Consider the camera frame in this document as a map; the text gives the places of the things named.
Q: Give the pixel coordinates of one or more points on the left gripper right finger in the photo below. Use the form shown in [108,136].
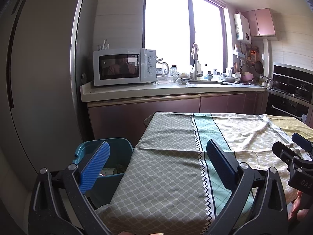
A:
[225,165]

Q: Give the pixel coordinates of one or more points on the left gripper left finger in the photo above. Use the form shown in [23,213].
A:
[92,165]

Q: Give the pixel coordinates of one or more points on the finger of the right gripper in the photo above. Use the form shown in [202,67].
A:
[305,144]

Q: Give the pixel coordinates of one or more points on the teal plastic trash bin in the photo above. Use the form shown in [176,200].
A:
[111,174]

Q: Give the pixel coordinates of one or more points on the white kitchen countertop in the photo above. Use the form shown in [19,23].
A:
[91,93]

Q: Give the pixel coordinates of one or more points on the kitchen sink faucet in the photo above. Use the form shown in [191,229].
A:
[197,72]

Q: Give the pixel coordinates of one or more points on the person's right hand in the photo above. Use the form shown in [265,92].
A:
[296,212]

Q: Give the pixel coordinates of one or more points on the person's left hand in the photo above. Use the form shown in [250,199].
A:
[130,233]

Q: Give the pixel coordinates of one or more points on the black built-in oven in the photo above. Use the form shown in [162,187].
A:
[291,92]

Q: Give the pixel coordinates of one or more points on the patterned tablecloth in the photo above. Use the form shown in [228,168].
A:
[170,186]

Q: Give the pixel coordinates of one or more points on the dark red base cabinets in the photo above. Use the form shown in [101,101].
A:
[125,118]

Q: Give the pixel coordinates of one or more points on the metal stovetop kettle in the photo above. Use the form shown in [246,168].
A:
[266,82]

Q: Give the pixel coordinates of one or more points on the grey refrigerator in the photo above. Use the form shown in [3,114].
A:
[46,55]

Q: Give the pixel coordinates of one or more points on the pink bowl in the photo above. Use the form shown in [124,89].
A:
[247,76]

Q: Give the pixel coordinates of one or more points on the black frying pan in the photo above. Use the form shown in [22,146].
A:
[259,68]

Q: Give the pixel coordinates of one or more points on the small patterned bowl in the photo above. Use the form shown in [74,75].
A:
[182,81]

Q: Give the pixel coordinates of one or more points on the white microwave oven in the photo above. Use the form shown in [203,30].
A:
[124,66]

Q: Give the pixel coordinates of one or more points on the glass electric kettle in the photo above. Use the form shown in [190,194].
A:
[162,68]

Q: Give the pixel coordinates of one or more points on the pink wall cabinet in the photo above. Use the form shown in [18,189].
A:
[261,24]

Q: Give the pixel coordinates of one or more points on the white wall water heater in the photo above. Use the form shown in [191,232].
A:
[242,29]

